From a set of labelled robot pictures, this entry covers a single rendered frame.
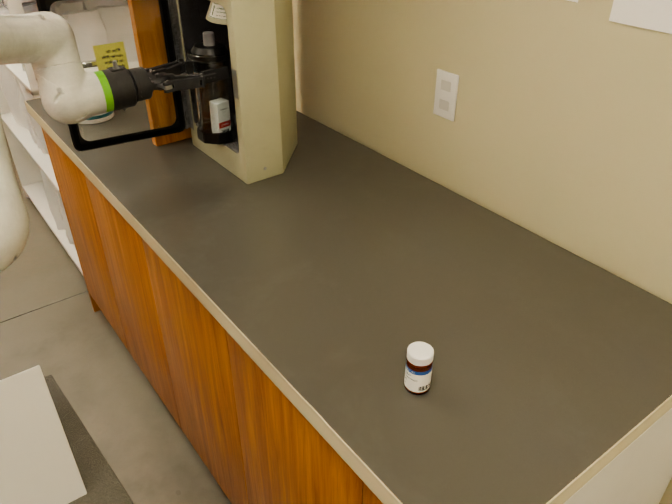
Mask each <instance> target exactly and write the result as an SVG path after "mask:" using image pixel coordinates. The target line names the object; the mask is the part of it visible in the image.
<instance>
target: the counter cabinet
mask: <svg viewBox="0 0 672 504"><path fill-rule="evenodd" d="M41 128H42V127H41ZM42 132H43V135H44V139H45V142H46V146H47V149H48V153H49V156H50V160H51V163H52V167H53V170H54V174H55V177H56V181H57V184H58V188H59V191H60V195H61V198H62V202H63V205H64V209H65V213H66V216H67V220H68V223H69V227H70V230H71V234H72V237H73V241H74V244H75V248H76V251H77V255H78V258H79V262H80V265H81V269H82V272H83V276H84V279H85V283H86V286H87V290H88V293H89V297H90V300H91V304H92V307H93V310H94V312H96V311H99V310H101V311H102V313H103V314H104V316H105V317H106V319H107V320H108V322H109V323H110V325H111V326H112V327H113V329H114V330H115V332H116V333H117V335H118V336H119V338H120V339H121V341H122V342H123V344H124V345H125V347H126V348H127V350H128V351H129V353H130V354H131V356H132V357H133V359H134V360H135V361H136V363H137V364H138V366H139V367H140V369H141V370H142V372H143V373H144V375H145V376H146V378H147V379H148V381H149V382H150V384H151V385H152V387H153V388H154V390H155V391H156V393H157V394H158V395H159V397H160V398H161V400H162V401H163V403H164V404H165V406H166V407H167V409H168V410H169V412H170V413H171V415H172V416H173V418H174V419H175V421H176V422H177V424H178V425H179V427H180V428H181V429H182V431H183V432H184V434H185V435H186V437H187V438H188V440H189V441H190V443H191V444H192V446H193V447H194V449H195V450H196V452H197V453H198V455H199V456H200V458H201V459H202V461H203V462H204V463H205V465H206V466H207V468H208V469H209V471H210V472H211V474H212V475H213V477H214V478H215V480H216V481H217V483H218V484H219V486H220V487H221V489H222V490H223V492H224V493H225V495H226V496H227V497H228V499H229V500H230V502H231V503H232V504H383V503H382V502H381V501H380V500H379V499H378V497H377V496H376V495H375V494H374V493H373V492H372V491H371V490H370V489H369V488H368V486H367V485H366V484H365V483H364V482H363V481H362V480H361V479H360V478H359V476H358V475H357V474H356V473H355V472H354V471H353V470H352V469H351V468H350V467H349V465H348V464H347V463H346V462H345V461H344V460H343V459H342V458H341V457H340V456H339V454H338V453H337V452H336V451H335V450H334V449H333V448H332V447H331V446H330V445H329V443H328V442H327V441H326V440H325V439H324V438H323V437H322V436H321V435H320V434H319V432H318V431H317V430H316V429H315V428H314V427H313V426H312V425H311V424H310V422H309V421H308V420H307V419H306V418H305V417H304V416H303V415H302V414H301V413H300V411H299V410H298V409H297V408H296V407H295V406H294V405H293V404H292V403H291V402H290V400H289V399H288V398H287V397H286V396H285V395H284V394H283V393H282V392H281V391H280V389H279V388H278V387H277V386H276V385H275V384H274V383H273V382H272V381H271V380H270V378H269V377H268V376H267V375H266V374H265V373H264V372H263V371H262V370H261V369H260V367H259V366H258V365H257V364H256V363H255V362H254V361H253V360H252V359H251V358H250V356H249V355H248V354H247V353H246V352H245V351H244V350H243V349H242V348H241V346H240V345H239V344H238V343H237V342H236V341H235V340H234V339H233V338H232V337H231V335H230V334H229V333H228V332H227V331H226V330H225V329H224V328H223V327H222V326H221V324H220V323H219V322H218V321H217V320H216V319H215V318H214V317H213V316H212V315H211V313H210V312H209V311H208V310H207V309H206V308H205V307H204V306H203V305H202V304H201V302H200V301H199V300H198V299H197V298H196V297H195V296H194V295H193V294H192V293H191V291H190V290H189V289H188V288H187V287H186V286H185V285H184V284H183V283H182V281H181V280H180V279H179V278H178V277H177V276H176V275H175V274H174V273H173V272H172V270H171V269H170V268H169V267H168V266H167V265H166V264H165V263H164V262H163V261H162V259H161V258H160V257H159V256H158V255H157V254H156V253H155V252H154V251H153V250H152V248H151V247H150V246H149V245H148V244H147V243H146V242H145V241H144V240H143V239H142V237H141V236H140V235H139V234H138V233H137V232H136V231H135V230H134V229H133V227H132V226H131V225H130V224H129V223H128V222H127V221H126V220H125V219H124V218H123V216H122V215H121V214H120V213H119V212H118V211H117V210H116V209H115V208H114V207H113V205H112V204H111V203H110V202H109V201H108V200H107V199H106V198H105V197H104V196H103V194H102V193H101V192H100V191H99V190H98V189H97V188H96V187H95V186H94V184H93V183H92V182H91V181H90V180H89V179H88V178H87V177H86V176H85V175H84V173H83V172H82V171H81V170H80V169H79V168H78V167H77V166H76V165H75V164H74V162H73V161H72V160H71V159H70V158H69V157H68V156H67V155H66V154H65V153H64V151H63V150H62V149H61V148H60V147H59V146H58V145H57V144H56V143H55V141H54V140H53V139H52V138H51V137H50V136H49V135H48V134H47V133H46V132H45V130H44V129H43V128H42ZM671 478H672V408H671V409H670V410H669V411H667V412H666V413H665V414H664V415H663V416H662V417H661V418H660V419H658V420H657V421H656V422H655V423H654V424H653V425H652V426H650V427H649V428H648V429H647V430H646V431H645V432H644V433H643V434H641V435H640V436H639V437H638V438H637V439H636V440H635V441H634V442H632V443H631V444H630V445H629V446H628V447H627V448H626V449H624V450H623V451H622V452H621V453H620V454H619V455H618V456H617V457H615V458H614V459H613V460H612V461H611V462H610V463H609V464H608V465H606V466H605V467H604V468H603V469H602V470H601V471H600V472H598V473H597V474H596V475H595V476H594V477H593V478H592V479H591V480H589V481H588V482H587V483H586V484H585V485H584V486H583V487H581V488H580V489H579V490H578V491H577V492H576V493H575V494H574V495H572V496H571V497H570V498H569V499H568V500H567V501H566V502H565V503H563V504H659V502H660V500H661V498H662V496H663V494H664V492H665V490H666V488H667V486H668V484H669V482H670V480H671Z"/></svg>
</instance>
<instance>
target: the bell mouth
mask: <svg viewBox="0 0 672 504"><path fill-rule="evenodd" d="M206 19H207V20H208V21H209V22H212V23H215V24H221V25H227V18H226V12H225V9H224V8H223V6H222V5H219V4H216V3H214V2H210V5H209V8H208V12H207V15H206Z"/></svg>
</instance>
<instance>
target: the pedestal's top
mask: <svg viewBox="0 0 672 504"><path fill-rule="evenodd" d="M44 378H45V381H46V384H47V387H48V389H49V392H50V395H51V397H52V400H53V403H54V405H55V408H56V411H57V413H58V416H59V419H60V421H61V424H62V427H63V430H64V432H65V435H66V438H67V440H68V443H69V446H70V448H71V451H72V454H73V456H74V459H75V462H76V464H77V467H78V470H79V473H80V475H81V478H82V481H83V483H84V486H85V489H86V491H87V494H86V495H84V496H82V497H80V498H78V499H76V500H74V501H72V502H70V503H68V504H134V503H133V501H132V499H131V498H130V496H129V495H128V493H127V492H126V490H125V488H124V487H123V485H122V484H121V482H120V481H119V479H118V478H117V476H116V474H115V473H114V471H113V470H112V468H111V467H110V465H109V463H108V462H107V460H106V459H105V457H104V456H103V454H102V453H101V451H100V449H99V448H98V446H97V445H96V443H95V442H94V440H93V438H92V437H91V435H90V434H89V432H88V431H87V429H86V427H85V426H84V424H83V423H82V421H81V420H80V418H79V417H78V415H77V413H76V412H75V410H74V409H73V407H72V406H71V404H70V402H69V401H68V399H67V398H66V396H65V395H64V393H63V392H62V390H61V388H60V387H59V385H58V384H57V382H56V381H55V379H54V377H53V376H52V375H48V376H46V377H44Z"/></svg>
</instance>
